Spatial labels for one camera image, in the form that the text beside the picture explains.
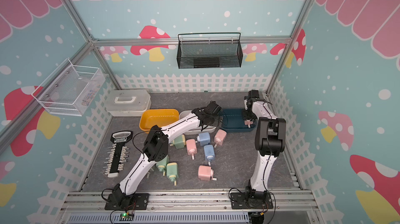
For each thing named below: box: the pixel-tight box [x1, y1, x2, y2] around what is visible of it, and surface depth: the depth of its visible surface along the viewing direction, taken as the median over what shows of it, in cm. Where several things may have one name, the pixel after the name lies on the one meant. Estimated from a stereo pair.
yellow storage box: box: [139, 108, 180, 134], surface depth 105 cm
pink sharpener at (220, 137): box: [214, 129, 227, 148], surface depth 91 cm
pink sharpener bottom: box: [197, 165, 218, 181], surface depth 79 cm
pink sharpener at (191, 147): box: [185, 138, 198, 160], surface depth 88 cm
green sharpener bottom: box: [166, 162, 180, 186], surface depth 79 cm
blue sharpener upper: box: [196, 131, 211, 147], surface depth 91 cm
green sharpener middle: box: [156, 154, 170, 177], surface depth 81 cm
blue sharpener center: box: [203, 144, 216, 167], surface depth 85 cm
